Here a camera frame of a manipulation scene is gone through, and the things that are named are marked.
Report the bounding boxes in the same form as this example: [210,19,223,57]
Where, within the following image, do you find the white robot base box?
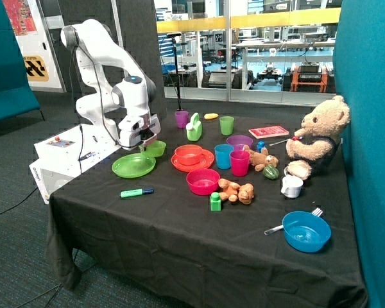
[30,124,119,204]

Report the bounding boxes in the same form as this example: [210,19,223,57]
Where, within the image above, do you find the green plastic cup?
[219,115,235,135]

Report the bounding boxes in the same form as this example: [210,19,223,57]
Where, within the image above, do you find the purple plastic cup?
[175,110,189,128]

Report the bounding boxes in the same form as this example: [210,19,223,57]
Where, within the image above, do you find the red handled screwdriver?
[269,136,303,146]

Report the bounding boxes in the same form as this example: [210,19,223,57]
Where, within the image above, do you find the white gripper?
[118,114,160,153]

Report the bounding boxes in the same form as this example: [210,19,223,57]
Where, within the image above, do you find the blue plastic cup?
[214,144,234,169]

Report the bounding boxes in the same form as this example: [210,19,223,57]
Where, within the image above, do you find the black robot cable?
[69,43,139,176]

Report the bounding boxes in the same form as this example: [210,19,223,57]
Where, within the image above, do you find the teal sofa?
[0,1,40,121]

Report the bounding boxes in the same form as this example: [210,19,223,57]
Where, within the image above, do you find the black pen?
[79,152,96,161]

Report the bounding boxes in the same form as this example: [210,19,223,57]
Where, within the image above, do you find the green highlighter marker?
[119,187,155,198]

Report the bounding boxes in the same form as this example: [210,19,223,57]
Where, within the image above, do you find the green plastic bowl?
[141,140,166,158]

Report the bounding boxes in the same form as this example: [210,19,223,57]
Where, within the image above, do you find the green plastic plate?
[112,153,156,178]

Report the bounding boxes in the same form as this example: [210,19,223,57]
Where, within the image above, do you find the white mug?
[280,175,304,198]

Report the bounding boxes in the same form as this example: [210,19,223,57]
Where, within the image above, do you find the blue plastic bowl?
[282,211,332,253]

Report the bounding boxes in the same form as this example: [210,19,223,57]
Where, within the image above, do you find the orange plastic plate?
[171,150,215,173]

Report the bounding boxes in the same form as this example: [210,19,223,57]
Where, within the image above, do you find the metal fork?
[264,207,323,235]

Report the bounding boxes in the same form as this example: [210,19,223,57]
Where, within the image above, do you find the pink plastic cup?
[230,150,250,177]

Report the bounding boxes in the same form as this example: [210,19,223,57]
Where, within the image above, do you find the small orange teddy bear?
[218,178,254,205]

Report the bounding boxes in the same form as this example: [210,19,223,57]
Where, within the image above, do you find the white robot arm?
[60,19,160,150]

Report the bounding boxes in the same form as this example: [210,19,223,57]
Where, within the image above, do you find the blue toy bottle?
[257,141,265,153]

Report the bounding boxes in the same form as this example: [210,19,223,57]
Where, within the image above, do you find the green toy block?
[210,192,221,212]

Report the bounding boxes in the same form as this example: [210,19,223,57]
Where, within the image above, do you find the green toy watering can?
[185,112,202,142]

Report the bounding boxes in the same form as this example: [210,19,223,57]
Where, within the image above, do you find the small brown teddy bear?
[243,145,279,172]

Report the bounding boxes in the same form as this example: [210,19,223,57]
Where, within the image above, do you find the green toy pepper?
[262,164,280,180]

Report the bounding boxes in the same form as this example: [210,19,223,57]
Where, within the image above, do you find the red book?
[248,125,289,139]

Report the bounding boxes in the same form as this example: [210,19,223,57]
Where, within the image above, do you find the orange plastic bowl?
[175,144,203,166]

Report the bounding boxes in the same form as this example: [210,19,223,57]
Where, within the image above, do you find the teal partition panel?
[334,1,385,307]

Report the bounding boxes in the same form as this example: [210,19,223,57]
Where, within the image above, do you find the black tablecloth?
[46,110,369,307]

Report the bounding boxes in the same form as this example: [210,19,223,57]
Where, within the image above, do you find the large beige teddy bear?
[286,95,350,180]

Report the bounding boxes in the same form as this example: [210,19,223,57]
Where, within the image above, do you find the pink plastic bowl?
[186,169,221,196]

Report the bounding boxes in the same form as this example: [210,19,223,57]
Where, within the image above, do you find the purple plastic bowl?
[227,135,253,150]

